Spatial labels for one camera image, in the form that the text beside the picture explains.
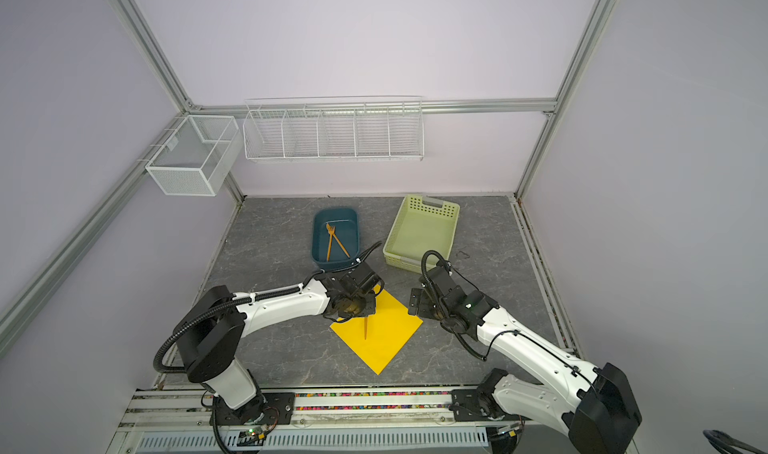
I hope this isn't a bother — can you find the orange plastic knife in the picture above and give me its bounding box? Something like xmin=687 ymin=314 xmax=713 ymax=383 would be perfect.
xmin=330 ymin=230 xmax=351 ymax=258

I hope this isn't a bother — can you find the yellow paper napkin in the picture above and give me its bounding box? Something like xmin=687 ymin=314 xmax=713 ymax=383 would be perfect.
xmin=331 ymin=290 xmax=423 ymax=375

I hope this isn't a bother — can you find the orange plastic fork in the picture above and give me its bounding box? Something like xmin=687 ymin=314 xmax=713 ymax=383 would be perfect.
xmin=326 ymin=223 xmax=335 ymax=262

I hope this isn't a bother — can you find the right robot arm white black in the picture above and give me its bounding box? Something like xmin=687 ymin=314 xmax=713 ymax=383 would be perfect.
xmin=409 ymin=257 xmax=642 ymax=453

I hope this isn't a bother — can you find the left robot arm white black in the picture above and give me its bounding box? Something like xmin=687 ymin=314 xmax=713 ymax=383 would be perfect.
xmin=152 ymin=241 xmax=384 ymax=425

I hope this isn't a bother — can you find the dark teal plastic tub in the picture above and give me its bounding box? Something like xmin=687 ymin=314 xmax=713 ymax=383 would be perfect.
xmin=311 ymin=207 xmax=361 ymax=271

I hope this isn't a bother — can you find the light green perforated basket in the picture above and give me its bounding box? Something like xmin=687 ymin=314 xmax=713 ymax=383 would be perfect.
xmin=383 ymin=194 xmax=460 ymax=273

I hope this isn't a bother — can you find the white vent grille strip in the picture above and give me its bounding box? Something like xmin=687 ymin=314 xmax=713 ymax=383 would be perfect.
xmin=134 ymin=427 xmax=490 ymax=453

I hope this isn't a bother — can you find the white mesh box basket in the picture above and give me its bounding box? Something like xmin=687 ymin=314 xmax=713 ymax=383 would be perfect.
xmin=146 ymin=115 xmax=244 ymax=197

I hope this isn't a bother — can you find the white wire shelf rack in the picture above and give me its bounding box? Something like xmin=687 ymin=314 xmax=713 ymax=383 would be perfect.
xmin=243 ymin=96 xmax=425 ymax=161

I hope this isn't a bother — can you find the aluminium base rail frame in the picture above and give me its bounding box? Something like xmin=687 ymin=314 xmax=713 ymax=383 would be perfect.
xmin=104 ymin=383 xmax=640 ymax=454

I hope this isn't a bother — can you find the black cable bottom right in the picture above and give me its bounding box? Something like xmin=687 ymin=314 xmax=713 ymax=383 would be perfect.
xmin=703 ymin=429 xmax=766 ymax=454

